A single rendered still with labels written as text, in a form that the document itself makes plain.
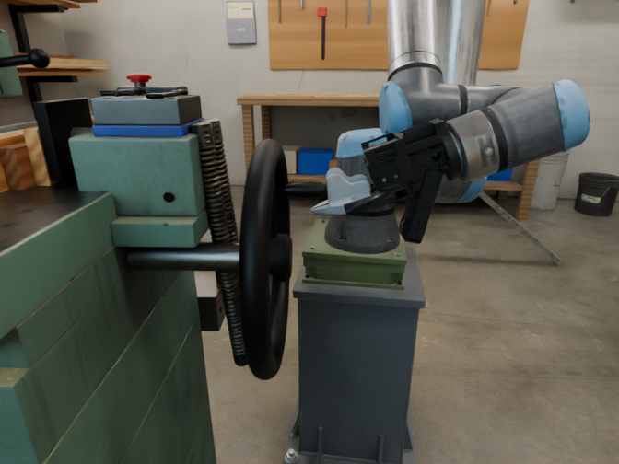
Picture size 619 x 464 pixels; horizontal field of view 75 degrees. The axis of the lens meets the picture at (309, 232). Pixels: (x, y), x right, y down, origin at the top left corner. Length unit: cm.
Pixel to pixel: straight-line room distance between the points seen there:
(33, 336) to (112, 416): 18
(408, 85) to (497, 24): 310
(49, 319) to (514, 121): 55
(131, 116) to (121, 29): 383
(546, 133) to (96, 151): 53
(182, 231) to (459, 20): 74
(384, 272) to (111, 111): 68
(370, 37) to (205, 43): 141
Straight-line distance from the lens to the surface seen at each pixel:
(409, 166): 56
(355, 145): 92
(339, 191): 57
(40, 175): 58
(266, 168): 41
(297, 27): 373
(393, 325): 100
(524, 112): 60
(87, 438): 52
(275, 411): 145
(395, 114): 66
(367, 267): 96
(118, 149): 50
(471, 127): 58
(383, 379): 110
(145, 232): 49
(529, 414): 160
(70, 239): 45
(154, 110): 49
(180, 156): 47
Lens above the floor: 103
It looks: 21 degrees down
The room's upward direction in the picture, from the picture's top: straight up
